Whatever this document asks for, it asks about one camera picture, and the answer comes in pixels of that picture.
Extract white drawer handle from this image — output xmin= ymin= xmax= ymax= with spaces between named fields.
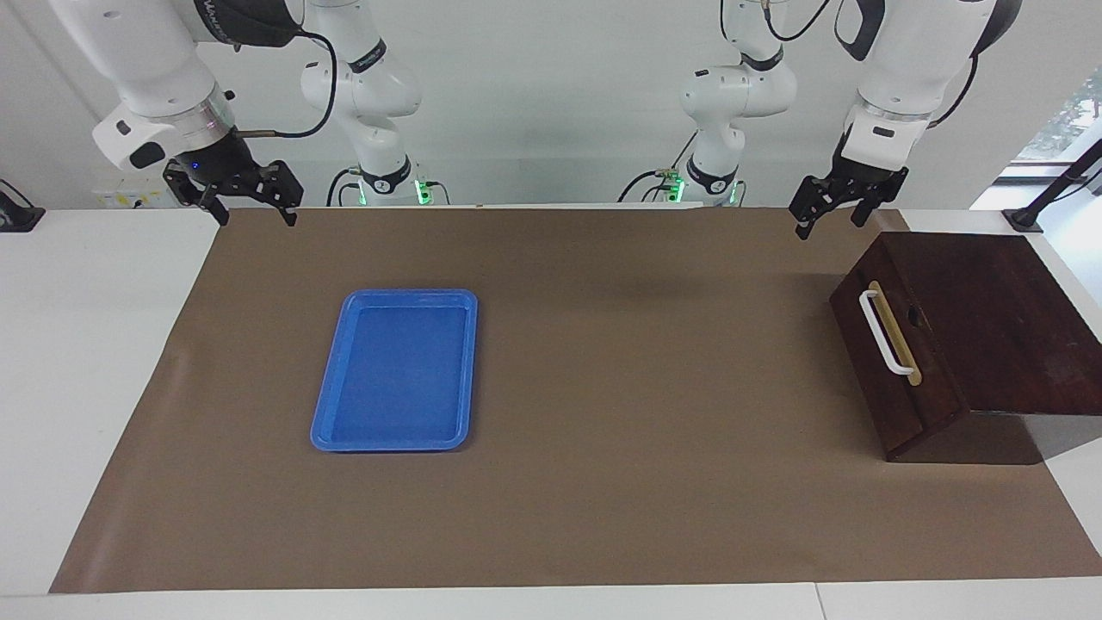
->
xmin=858 ymin=289 xmax=915 ymax=377

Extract dark wooden drawer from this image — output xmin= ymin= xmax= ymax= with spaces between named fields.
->
xmin=829 ymin=241 xmax=969 ymax=462

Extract dark wooden cabinet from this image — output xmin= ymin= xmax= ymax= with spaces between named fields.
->
xmin=829 ymin=231 xmax=1102 ymax=464

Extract black angled stand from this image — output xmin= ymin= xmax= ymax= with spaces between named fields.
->
xmin=1003 ymin=138 xmax=1102 ymax=233

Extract blue plastic tray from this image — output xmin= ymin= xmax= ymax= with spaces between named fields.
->
xmin=310 ymin=288 xmax=479 ymax=454

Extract black table clamp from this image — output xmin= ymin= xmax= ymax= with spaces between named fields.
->
xmin=0 ymin=179 xmax=46 ymax=233

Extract brown table mat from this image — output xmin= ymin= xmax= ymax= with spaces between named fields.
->
xmin=49 ymin=207 xmax=1102 ymax=595

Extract black right arm base cable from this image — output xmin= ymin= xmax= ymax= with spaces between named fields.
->
xmin=325 ymin=166 xmax=361 ymax=208

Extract black arm base cable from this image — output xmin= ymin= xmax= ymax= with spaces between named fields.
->
xmin=325 ymin=166 xmax=361 ymax=208
xmin=617 ymin=129 xmax=696 ymax=205

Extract white wall socket box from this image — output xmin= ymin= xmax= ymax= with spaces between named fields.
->
xmin=93 ymin=177 xmax=173 ymax=210

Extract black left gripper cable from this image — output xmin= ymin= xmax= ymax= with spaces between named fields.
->
xmin=762 ymin=0 xmax=984 ymax=132

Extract black left arm base cable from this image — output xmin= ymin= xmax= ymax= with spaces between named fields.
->
xmin=617 ymin=129 xmax=696 ymax=205

